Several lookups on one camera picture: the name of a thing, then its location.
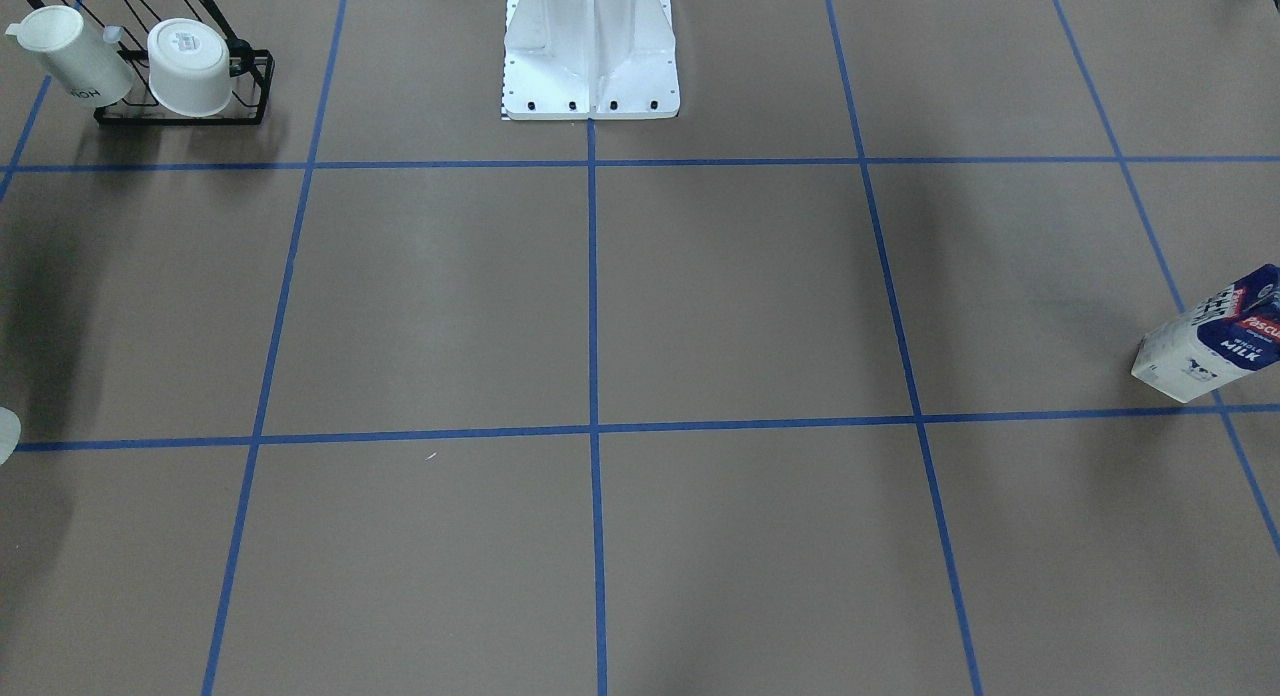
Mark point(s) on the blue Pascual milk carton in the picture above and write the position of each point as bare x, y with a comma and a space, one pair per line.
1222, 340

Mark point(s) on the black wire dish rack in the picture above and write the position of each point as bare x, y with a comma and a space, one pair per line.
147, 62

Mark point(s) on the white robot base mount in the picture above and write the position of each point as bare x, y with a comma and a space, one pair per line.
589, 59

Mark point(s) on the wooden mug tree stand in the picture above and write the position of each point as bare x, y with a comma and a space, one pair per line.
10, 429

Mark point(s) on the white ceramic mug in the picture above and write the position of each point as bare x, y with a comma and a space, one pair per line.
76, 57

